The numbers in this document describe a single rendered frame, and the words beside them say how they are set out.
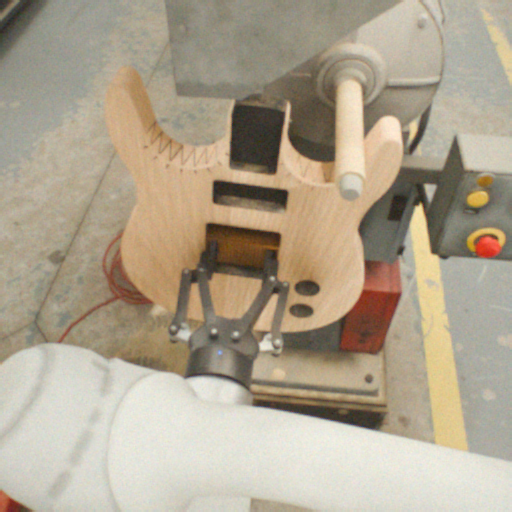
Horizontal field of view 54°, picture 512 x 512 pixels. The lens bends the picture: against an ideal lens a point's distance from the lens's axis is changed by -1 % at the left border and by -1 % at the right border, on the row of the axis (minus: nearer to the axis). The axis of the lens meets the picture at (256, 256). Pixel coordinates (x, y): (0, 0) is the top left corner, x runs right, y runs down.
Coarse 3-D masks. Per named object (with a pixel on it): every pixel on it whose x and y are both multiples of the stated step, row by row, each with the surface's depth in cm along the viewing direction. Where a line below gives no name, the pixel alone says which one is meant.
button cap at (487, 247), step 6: (480, 240) 85; (486, 240) 83; (492, 240) 82; (480, 246) 83; (486, 246) 83; (492, 246) 82; (498, 246) 83; (480, 252) 84; (486, 252) 83; (492, 252) 83; (498, 252) 84
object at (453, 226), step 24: (456, 144) 80; (480, 144) 79; (504, 144) 79; (456, 168) 79; (480, 168) 75; (504, 168) 75; (456, 192) 79; (504, 192) 77; (432, 216) 90; (456, 216) 82; (480, 216) 81; (504, 216) 81; (432, 240) 89; (456, 240) 86; (504, 240) 84
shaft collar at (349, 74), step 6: (342, 72) 64; (348, 72) 64; (354, 72) 64; (360, 72) 64; (336, 78) 64; (342, 78) 64; (348, 78) 63; (354, 78) 63; (360, 78) 64; (336, 84) 64; (360, 84) 64; (366, 84) 64; (336, 90) 65; (366, 90) 65; (336, 96) 66
